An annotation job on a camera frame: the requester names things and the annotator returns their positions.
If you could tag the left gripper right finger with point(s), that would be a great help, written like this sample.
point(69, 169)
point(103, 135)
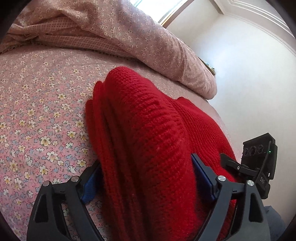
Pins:
point(249, 220)

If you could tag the red knit cardigan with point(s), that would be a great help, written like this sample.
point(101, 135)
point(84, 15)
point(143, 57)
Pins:
point(144, 140)

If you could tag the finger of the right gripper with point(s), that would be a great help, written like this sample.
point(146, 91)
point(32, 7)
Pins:
point(239, 171)

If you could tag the wooden bay window shelf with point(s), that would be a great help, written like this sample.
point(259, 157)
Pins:
point(211, 69)

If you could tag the wooden framed window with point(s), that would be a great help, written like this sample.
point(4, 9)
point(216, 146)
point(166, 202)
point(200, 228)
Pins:
point(162, 11)

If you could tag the pink floral duvet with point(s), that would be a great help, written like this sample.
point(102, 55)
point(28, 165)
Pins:
point(112, 27)

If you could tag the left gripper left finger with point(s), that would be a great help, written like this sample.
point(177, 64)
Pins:
point(47, 221)

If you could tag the pink floral bed sheet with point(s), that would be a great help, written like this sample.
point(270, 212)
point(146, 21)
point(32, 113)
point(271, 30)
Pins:
point(43, 132)

